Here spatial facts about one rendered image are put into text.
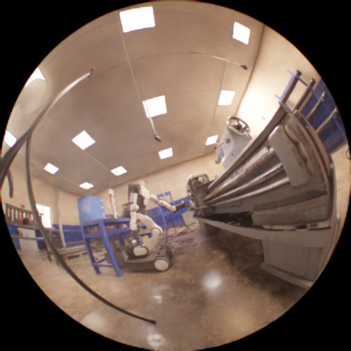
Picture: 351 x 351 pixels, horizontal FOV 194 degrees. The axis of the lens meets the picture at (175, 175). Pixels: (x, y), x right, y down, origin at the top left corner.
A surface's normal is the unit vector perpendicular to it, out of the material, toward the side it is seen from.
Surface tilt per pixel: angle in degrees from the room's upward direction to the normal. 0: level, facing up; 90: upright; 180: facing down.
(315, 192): 90
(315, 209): 90
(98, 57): 180
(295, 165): 90
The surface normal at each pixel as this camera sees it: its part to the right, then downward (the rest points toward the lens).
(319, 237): -0.94, 0.32
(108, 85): 0.33, 0.88
